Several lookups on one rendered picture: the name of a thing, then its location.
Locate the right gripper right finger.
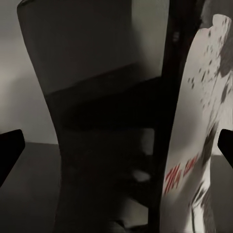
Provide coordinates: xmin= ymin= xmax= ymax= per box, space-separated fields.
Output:
xmin=217 ymin=129 xmax=233 ymax=167

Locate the bottle of coffee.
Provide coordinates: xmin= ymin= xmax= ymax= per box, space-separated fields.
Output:
xmin=17 ymin=0 xmax=233 ymax=233

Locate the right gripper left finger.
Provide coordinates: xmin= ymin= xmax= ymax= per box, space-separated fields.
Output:
xmin=0 ymin=129 xmax=25 ymax=187

